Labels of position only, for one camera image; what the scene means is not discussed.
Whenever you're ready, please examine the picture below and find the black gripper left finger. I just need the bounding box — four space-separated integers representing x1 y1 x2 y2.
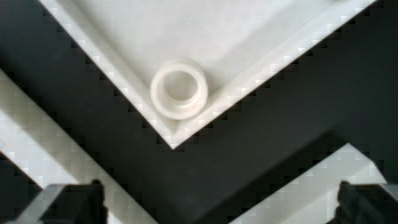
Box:
17 180 109 224

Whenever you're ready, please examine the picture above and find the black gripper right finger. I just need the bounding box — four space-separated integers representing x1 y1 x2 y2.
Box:
335 181 398 224

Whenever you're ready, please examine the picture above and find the white square table top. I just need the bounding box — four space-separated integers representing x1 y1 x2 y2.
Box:
40 0 377 147

